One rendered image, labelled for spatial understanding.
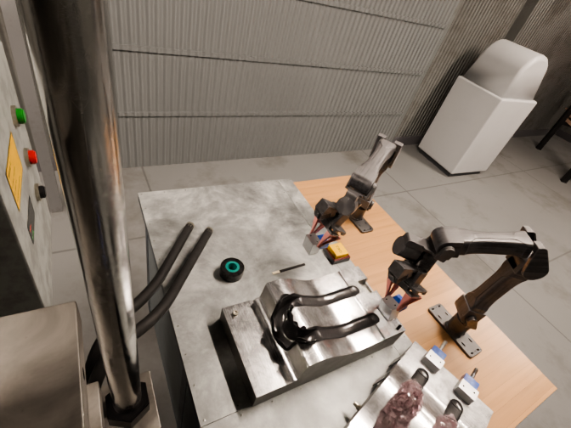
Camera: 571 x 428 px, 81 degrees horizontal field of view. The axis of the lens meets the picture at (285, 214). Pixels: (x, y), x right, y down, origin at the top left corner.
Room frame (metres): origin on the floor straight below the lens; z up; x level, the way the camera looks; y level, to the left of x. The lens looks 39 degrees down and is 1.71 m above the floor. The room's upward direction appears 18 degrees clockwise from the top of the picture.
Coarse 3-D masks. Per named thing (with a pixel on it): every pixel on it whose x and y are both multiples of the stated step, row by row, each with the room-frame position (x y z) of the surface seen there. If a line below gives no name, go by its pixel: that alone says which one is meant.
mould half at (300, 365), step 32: (288, 288) 0.63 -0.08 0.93; (320, 288) 0.71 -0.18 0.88; (224, 320) 0.52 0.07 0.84; (256, 320) 0.54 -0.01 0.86; (320, 320) 0.57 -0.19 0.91; (384, 320) 0.66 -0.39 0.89; (256, 352) 0.45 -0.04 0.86; (288, 352) 0.47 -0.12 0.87; (320, 352) 0.46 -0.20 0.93; (352, 352) 0.52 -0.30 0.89; (256, 384) 0.37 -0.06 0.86; (288, 384) 0.40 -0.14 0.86
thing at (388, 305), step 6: (384, 300) 0.70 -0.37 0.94; (390, 300) 0.70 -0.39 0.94; (396, 300) 0.72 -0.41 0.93; (384, 306) 0.68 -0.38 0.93; (390, 306) 0.68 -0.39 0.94; (396, 306) 0.68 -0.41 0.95; (384, 312) 0.68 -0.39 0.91; (390, 312) 0.66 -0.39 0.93; (396, 312) 0.68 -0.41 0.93; (390, 318) 0.66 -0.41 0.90
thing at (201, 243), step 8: (208, 232) 0.84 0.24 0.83; (200, 240) 0.77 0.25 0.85; (200, 248) 0.73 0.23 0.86; (192, 256) 0.68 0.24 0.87; (184, 264) 0.63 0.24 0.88; (192, 264) 0.65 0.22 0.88; (184, 272) 0.60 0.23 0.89; (176, 280) 0.56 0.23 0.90; (184, 280) 0.57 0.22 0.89; (176, 288) 0.53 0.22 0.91
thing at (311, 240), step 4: (308, 236) 0.84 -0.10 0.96; (312, 236) 0.85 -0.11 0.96; (316, 236) 0.85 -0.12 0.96; (320, 236) 0.87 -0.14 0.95; (304, 240) 0.85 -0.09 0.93; (308, 240) 0.83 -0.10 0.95; (312, 240) 0.83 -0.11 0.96; (316, 240) 0.83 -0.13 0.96; (304, 244) 0.84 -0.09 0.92; (308, 244) 0.83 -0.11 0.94; (312, 244) 0.81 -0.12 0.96; (316, 244) 0.82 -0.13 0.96; (328, 244) 0.86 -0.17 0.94; (304, 248) 0.84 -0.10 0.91; (308, 248) 0.82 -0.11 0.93; (312, 248) 0.81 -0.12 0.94; (316, 248) 0.82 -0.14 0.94; (320, 248) 0.84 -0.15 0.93; (324, 248) 0.85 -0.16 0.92; (308, 252) 0.81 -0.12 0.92; (312, 252) 0.82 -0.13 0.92; (316, 252) 0.83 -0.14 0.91
